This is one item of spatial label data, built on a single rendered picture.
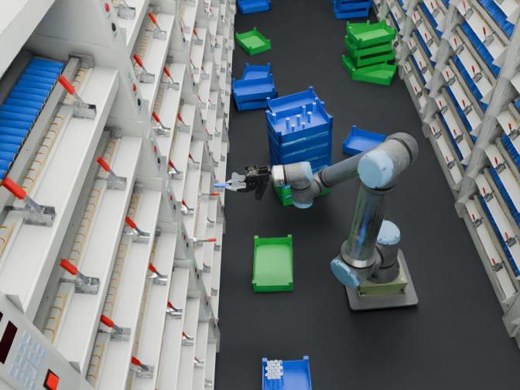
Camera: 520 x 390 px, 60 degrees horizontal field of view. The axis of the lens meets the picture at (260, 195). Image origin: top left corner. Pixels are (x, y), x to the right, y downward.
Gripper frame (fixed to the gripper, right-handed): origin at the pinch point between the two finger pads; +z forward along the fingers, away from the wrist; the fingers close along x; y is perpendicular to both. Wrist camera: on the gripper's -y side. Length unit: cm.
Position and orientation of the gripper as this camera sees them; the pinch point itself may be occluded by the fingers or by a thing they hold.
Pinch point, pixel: (228, 186)
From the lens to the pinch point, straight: 197.1
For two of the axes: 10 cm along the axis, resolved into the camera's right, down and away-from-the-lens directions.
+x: 0.4, 7.2, -6.9
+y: -1.5, -6.8, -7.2
